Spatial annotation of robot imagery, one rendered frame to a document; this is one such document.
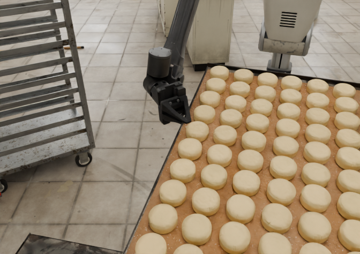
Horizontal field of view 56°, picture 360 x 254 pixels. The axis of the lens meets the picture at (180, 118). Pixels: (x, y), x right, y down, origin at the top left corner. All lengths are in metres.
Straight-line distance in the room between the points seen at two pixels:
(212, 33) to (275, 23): 1.54
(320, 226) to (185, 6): 0.64
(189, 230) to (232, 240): 0.07
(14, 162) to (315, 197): 1.74
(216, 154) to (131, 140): 1.66
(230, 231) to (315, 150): 0.26
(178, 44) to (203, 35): 2.05
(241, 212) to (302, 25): 1.04
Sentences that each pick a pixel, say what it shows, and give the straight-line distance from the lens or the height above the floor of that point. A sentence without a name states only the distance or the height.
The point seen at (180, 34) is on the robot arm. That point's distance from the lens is 0.95.
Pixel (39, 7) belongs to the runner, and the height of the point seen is 0.96.
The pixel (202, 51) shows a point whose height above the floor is 0.21.
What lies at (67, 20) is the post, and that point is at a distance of 1.73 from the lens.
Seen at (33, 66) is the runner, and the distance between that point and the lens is 1.81.
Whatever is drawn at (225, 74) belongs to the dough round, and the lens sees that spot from 0.90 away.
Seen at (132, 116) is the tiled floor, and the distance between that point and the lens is 2.54.
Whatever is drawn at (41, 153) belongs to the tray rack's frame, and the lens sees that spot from 2.11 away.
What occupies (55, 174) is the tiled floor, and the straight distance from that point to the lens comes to 2.17.
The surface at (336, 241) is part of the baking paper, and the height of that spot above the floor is 0.94.
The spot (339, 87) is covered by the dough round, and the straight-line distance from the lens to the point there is 0.92.
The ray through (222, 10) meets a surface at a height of 0.56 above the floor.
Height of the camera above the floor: 1.42
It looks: 35 degrees down
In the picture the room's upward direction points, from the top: straight up
